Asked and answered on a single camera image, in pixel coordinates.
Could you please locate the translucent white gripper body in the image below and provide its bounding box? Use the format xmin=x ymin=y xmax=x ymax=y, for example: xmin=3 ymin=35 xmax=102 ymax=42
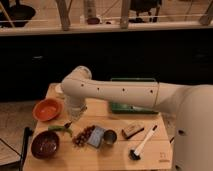
xmin=64 ymin=96 xmax=87 ymax=121

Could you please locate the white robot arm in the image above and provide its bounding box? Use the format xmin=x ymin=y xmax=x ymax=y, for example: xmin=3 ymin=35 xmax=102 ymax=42
xmin=61 ymin=66 xmax=213 ymax=171

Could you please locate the orange bowl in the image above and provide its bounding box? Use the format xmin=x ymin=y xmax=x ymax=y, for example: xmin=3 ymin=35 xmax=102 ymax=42
xmin=32 ymin=98 xmax=62 ymax=122

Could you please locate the purple bowl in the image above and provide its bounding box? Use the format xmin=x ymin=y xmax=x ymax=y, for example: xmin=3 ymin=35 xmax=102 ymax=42
xmin=31 ymin=131 xmax=60 ymax=159

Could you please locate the green pepper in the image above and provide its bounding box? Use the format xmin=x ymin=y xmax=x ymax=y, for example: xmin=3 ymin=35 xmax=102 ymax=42
xmin=48 ymin=125 xmax=72 ymax=137

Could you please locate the bunch of red grapes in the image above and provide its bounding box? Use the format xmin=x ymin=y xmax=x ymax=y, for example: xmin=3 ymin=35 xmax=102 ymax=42
xmin=72 ymin=125 xmax=95 ymax=147

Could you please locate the green dish rack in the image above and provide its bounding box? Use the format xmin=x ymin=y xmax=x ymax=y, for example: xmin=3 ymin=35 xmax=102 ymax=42
xmin=109 ymin=78 xmax=156 ymax=114

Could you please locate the small metal cup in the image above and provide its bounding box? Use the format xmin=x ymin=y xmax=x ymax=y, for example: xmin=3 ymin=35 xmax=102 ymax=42
xmin=103 ymin=130 xmax=117 ymax=145

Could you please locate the wooden block eraser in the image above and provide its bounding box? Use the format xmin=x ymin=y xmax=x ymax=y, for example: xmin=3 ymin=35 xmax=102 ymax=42
xmin=122 ymin=123 xmax=144 ymax=139

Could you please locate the black chair frame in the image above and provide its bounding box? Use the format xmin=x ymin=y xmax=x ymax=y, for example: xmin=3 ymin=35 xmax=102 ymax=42
xmin=0 ymin=127 xmax=33 ymax=171

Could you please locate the white handled brush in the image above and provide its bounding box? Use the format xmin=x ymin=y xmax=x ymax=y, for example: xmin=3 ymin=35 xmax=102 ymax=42
xmin=129 ymin=125 xmax=157 ymax=160

